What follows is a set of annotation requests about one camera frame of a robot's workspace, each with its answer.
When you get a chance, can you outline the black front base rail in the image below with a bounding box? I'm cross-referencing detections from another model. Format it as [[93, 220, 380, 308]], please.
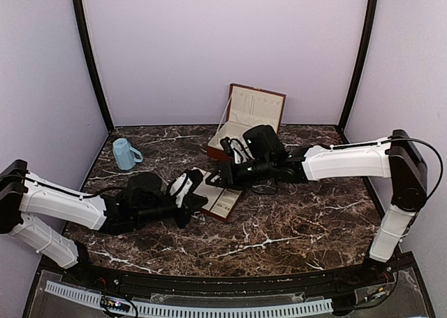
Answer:
[[65, 259, 400, 297]]

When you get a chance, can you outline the light blue ceramic mug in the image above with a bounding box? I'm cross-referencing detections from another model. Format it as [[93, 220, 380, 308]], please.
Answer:
[[112, 138, 144, 171]]

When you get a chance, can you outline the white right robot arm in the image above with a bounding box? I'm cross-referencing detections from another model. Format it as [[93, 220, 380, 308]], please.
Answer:
[[205, 125, 433, 286]]

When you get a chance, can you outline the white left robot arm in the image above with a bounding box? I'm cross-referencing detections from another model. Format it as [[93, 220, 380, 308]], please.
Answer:
[[1, 159, 208, 287]]

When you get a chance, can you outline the white slotted cable duct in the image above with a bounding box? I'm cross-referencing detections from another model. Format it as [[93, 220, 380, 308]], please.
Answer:
[[44, 281, 333, 317]]

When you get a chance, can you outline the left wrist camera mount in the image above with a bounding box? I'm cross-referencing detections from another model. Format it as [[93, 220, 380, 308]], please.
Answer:
[[166, 169, 203, 208]]

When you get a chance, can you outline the black corner frame post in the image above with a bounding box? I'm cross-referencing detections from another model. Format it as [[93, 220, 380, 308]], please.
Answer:
[[337, 0, 378, 133], [72, 0, 115, 133]]

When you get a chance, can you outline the black corner frame post left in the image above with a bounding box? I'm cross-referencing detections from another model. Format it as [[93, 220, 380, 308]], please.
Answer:
[[72, 0, 115, 133]]

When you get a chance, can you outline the black corner frame post right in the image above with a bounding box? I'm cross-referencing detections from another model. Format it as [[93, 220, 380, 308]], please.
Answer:
[[337, 0, 378, 133]]

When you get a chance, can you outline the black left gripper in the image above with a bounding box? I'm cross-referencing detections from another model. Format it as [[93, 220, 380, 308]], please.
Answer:
[[133, 193, 208, 229]]

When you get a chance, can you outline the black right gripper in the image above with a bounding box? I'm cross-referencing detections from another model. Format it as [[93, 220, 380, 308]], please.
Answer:
[[205, 157, 274, 191]]

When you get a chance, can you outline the red open jewelry box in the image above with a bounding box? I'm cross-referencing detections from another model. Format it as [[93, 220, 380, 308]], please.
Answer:
[[207, 83, 286, 161]]

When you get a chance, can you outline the red jewelry tray insert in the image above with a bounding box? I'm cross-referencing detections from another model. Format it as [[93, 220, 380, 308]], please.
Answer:
[[194, 169, 242, 223]]

